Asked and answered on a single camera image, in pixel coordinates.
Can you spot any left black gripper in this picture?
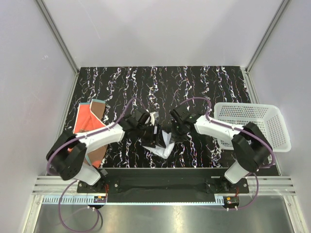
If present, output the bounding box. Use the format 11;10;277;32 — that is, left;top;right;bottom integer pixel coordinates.
136;123;166;149

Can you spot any white towel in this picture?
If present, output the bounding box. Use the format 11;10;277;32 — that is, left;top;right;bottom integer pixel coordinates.
143;130;175;159

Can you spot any orange brown towel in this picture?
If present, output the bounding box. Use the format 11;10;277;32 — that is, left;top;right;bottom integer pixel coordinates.
73;99;108;168

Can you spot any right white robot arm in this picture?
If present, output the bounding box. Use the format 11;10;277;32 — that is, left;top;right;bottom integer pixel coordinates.
170;106;275;193

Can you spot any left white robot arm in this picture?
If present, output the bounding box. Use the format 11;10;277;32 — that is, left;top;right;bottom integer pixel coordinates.
46;109;166;192

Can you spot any white plastic basket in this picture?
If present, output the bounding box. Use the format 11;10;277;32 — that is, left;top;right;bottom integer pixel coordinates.
214;102;292;152

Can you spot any white cable duct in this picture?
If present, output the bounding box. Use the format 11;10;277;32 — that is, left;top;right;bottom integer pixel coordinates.
42;195;230;204

